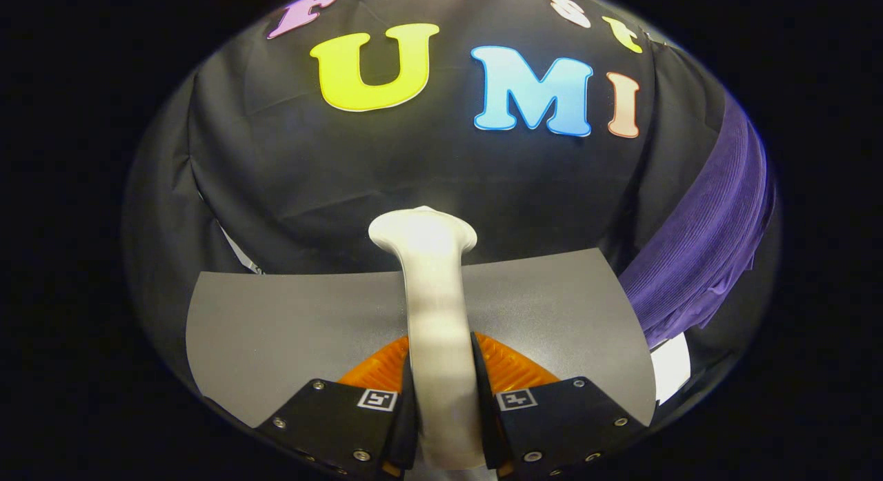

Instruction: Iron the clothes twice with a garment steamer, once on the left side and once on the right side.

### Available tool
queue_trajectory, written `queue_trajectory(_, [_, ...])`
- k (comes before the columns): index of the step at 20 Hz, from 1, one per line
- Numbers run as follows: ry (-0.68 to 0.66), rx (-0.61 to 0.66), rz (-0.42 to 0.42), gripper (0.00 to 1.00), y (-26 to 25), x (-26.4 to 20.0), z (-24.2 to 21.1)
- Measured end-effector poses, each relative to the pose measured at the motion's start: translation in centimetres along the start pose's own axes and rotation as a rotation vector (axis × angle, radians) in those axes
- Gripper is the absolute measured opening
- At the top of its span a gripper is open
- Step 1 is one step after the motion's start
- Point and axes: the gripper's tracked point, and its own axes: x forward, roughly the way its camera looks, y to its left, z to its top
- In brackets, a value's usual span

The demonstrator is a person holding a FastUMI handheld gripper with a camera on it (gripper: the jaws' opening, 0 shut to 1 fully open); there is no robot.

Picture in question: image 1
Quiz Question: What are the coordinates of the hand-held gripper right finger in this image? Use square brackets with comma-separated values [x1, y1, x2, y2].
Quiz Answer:
[470, 331, 649, 480]

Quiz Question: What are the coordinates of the purple corduroy jacket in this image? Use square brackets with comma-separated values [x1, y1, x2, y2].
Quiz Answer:
[617, 91, 777, 351]

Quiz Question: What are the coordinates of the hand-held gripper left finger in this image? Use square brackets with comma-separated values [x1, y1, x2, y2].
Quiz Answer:
[252, 335, 419, 480]

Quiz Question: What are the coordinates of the grey cabinet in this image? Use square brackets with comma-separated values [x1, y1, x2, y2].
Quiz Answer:
[185, 248, 657, 429]

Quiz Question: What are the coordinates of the white garment steamer head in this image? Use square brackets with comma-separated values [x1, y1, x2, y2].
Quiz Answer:
[368, 205, 487, 471]

